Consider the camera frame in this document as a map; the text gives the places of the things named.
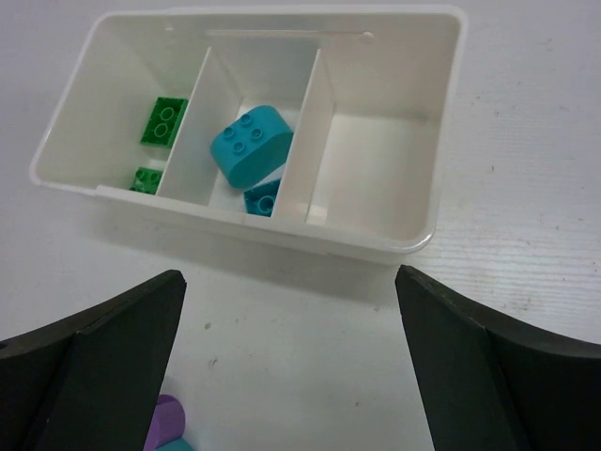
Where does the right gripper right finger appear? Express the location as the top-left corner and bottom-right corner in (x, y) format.
(395, 265), (600, 450)

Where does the teal lego under purple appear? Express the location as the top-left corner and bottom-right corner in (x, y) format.
(156, 438), (194, 451)

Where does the small green lego brick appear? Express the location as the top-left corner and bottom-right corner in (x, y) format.
(130, 166), (162, 195)

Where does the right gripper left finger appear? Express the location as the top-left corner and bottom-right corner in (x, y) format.
(1, 270), (187, 450)

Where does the white three-compartment container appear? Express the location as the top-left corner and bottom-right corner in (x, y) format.
(29, 5), (468, 265)

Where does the teal rounded printed lego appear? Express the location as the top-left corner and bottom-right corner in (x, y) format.
(210, 105), (294, 190)

